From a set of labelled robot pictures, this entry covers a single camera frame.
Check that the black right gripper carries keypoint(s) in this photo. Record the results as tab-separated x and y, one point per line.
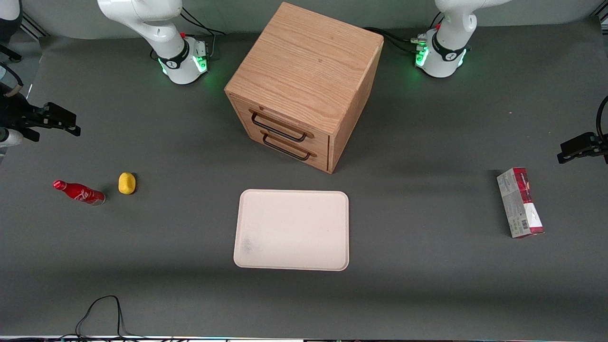
15	115

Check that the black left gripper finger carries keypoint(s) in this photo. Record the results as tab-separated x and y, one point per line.
605	156
577	144

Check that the red coke bottle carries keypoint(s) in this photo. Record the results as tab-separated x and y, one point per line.
80	193

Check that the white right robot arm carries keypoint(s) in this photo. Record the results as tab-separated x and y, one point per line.
156	28

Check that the beige rectangular tray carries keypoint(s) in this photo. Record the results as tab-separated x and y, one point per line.
292	230

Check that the black stand leg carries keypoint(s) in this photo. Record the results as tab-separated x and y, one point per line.
10	53

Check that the red grey carton box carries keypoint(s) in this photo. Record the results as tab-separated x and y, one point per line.
520	204

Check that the yellow lemon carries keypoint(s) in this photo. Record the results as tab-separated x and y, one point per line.
127	183

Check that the wooden drawer front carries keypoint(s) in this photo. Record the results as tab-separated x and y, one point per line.
323	142
323	162

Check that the wooden drawer cabinet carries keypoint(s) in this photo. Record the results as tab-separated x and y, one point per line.
304	61

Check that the aluminium frame rail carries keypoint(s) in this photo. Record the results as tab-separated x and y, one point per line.
34	26
602	18

